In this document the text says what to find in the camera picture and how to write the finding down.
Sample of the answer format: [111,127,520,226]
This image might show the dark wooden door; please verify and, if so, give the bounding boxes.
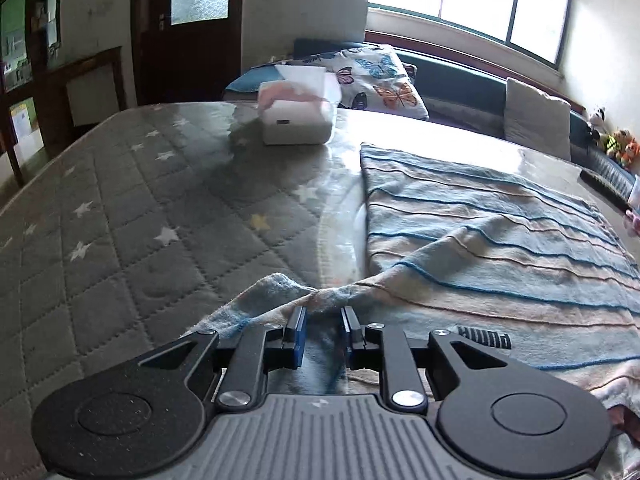
[131,0,243,105]

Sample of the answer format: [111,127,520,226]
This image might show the grey quilted star table cover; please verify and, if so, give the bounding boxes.
[1,103,639,479]

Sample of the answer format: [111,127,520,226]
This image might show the cow plush toy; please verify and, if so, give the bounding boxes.
[588,107,608,134]

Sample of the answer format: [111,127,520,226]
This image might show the blue bench sofa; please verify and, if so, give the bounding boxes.
[224,39,636,195]

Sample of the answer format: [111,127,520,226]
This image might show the butterfly print pillow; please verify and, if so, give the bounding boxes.
[298,46,430,120]

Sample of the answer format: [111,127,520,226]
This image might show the pink small cloth item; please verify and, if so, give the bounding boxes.
[624,209,640,236]

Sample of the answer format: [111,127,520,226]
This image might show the dark wooden side table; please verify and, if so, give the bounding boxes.
[1,47,128,186]

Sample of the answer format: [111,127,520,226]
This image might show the grey square cushion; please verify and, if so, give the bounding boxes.
[503,78,570,160]

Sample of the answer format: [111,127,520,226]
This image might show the orange plush toy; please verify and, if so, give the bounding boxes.
[605,129,639,169]

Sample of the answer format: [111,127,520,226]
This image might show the black remote control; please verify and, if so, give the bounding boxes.
[579,168,630,214]

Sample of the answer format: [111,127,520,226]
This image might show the blue striped garment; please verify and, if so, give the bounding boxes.
[186,142,640,480]

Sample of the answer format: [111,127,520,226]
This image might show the dark wooden display cabinet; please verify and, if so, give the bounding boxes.
[1,0,61,162]

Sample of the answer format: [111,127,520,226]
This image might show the white tissue box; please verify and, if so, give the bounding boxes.
[257,65,342,145]

